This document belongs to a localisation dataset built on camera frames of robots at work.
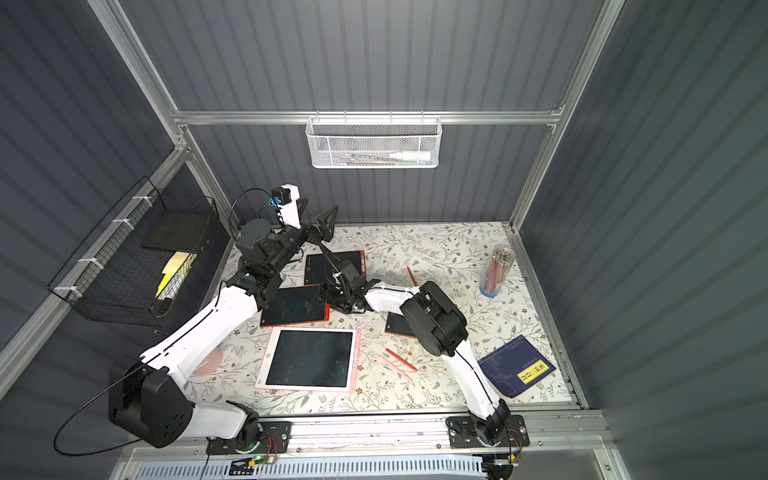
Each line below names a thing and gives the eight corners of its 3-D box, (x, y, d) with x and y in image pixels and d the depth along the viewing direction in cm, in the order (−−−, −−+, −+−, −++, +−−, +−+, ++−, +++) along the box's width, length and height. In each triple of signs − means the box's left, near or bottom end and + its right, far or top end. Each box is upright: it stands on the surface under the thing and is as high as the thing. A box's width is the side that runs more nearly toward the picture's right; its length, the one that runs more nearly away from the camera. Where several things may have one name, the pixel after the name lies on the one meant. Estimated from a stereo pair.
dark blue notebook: (506, 401, 81) (509, 399, 79) (478, 362, 87) (480, 359, 85) (551, 371, 86) (555, 368, 84) (521, 336, 92) (524, 333, 91)
